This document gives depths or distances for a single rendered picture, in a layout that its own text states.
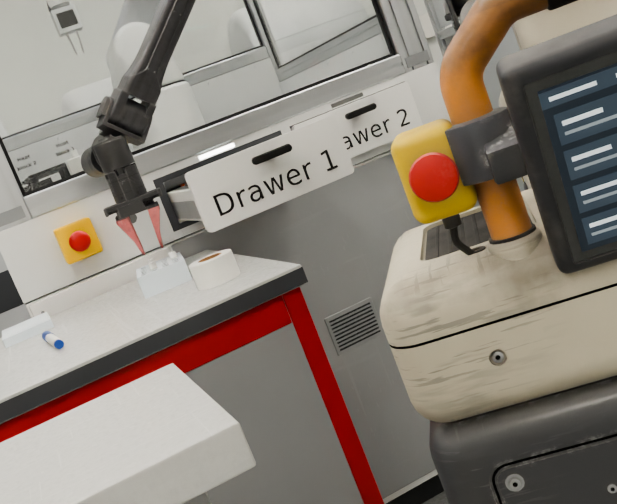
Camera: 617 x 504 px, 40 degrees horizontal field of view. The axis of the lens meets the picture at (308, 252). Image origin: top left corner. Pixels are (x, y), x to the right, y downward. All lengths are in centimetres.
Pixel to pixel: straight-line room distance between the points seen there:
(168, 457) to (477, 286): 27
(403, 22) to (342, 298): 63
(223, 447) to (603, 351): 30
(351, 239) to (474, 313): 123
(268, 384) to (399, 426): 80
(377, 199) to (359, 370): 38
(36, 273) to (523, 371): 122
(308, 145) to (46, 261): 57
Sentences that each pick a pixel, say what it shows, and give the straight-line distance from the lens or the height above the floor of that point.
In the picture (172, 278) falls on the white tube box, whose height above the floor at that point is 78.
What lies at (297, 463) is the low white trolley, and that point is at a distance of 126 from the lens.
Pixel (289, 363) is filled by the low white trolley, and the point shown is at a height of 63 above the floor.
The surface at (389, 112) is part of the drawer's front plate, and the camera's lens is 191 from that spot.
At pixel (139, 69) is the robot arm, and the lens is 151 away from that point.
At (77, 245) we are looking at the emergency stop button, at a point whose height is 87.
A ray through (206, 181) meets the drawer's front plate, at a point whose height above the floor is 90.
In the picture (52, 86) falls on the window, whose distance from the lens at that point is 177.
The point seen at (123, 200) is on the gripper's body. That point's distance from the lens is 149.
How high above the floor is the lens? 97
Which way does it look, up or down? 10 degrees down
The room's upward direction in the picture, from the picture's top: 21 degrees counter-clockwise
